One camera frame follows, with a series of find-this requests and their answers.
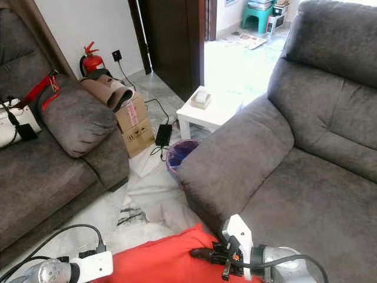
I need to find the red pillow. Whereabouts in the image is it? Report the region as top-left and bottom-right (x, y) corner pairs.
(94, 223), (263, 283)

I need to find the dark grey-brown two-seat sofa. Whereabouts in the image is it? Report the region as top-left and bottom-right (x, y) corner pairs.
(176, 0), (377, 283)

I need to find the grey-brown long sofa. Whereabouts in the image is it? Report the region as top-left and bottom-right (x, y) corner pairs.
(0, 7), (130, 269)

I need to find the grey-brown sofa cushion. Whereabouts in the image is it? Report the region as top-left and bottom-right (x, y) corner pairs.
(37, 74), (117, 158)

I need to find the patterned floor mat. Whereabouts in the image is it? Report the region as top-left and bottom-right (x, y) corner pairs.
(221, 32), (269, 50)

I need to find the purple waste basket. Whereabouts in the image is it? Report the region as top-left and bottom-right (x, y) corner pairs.
(165, 139), (201, 189)

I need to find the white side table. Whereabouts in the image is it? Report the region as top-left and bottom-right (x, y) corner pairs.
(176, 85), (243, 140)

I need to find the brown cardboard box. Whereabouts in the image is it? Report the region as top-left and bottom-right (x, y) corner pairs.
(115, 90), (156, 159)

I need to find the beige tissue box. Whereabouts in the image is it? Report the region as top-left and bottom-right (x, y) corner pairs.
(190, 87), (213, 110)

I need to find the brown rolled cloth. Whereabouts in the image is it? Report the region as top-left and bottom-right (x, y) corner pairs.
(81, 69), (135, 113)

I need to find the white bag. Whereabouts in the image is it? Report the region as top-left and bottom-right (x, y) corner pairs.
(0, 97), (43, 148)

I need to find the dark brown wooden door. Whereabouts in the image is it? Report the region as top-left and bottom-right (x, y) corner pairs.
(128, 0), (217, 102)

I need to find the red fire extinguisher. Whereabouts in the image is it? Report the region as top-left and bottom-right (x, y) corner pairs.
(80, 41), (105, 77)

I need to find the small white box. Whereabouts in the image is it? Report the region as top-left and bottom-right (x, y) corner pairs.
(266, 6), (289, 33)

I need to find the green plastic stool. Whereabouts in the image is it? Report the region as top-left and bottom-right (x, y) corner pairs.
(240, 3), (275, 33)

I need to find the pile of household items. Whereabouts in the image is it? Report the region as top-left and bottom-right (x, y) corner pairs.
(246, 0), (276, 9)

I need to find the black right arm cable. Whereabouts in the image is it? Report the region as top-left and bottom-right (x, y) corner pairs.
(247, 254), (329, 283)

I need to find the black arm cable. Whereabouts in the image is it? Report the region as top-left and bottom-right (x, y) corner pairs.
(1, 223), (108, 283)
(247, 254), (329, 283)

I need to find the black power adapter with cable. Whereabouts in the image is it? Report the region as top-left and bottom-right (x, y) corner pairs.
(147, 97), (174, 161)

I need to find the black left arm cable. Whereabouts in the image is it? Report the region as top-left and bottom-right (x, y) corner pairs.
(1, 223), (108, 283)

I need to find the red strap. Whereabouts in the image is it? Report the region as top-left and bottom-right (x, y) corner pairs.
(16, 70), (61, 111)

